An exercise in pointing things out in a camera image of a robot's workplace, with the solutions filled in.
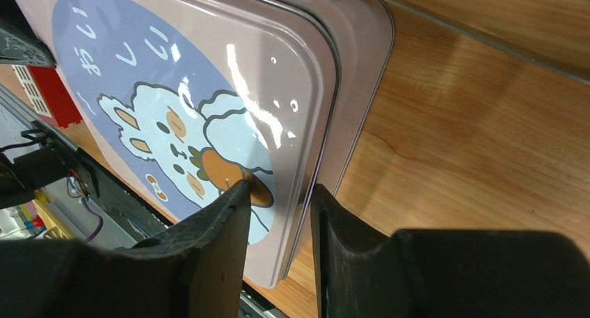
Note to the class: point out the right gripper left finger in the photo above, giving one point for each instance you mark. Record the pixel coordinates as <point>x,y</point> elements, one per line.
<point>192,269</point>

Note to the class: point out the red small box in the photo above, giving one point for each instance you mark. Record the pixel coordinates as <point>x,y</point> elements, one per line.
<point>48,95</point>

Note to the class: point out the silver compartment tin box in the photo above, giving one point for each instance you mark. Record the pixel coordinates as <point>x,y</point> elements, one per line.
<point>359,76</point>

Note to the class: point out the silver tin lid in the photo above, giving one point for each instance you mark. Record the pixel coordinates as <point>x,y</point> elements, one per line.
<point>187,97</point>

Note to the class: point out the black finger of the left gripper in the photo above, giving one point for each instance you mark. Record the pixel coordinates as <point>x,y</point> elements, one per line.
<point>19,44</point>

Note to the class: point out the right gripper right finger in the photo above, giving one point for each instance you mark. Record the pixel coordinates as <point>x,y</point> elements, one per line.
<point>360,272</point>

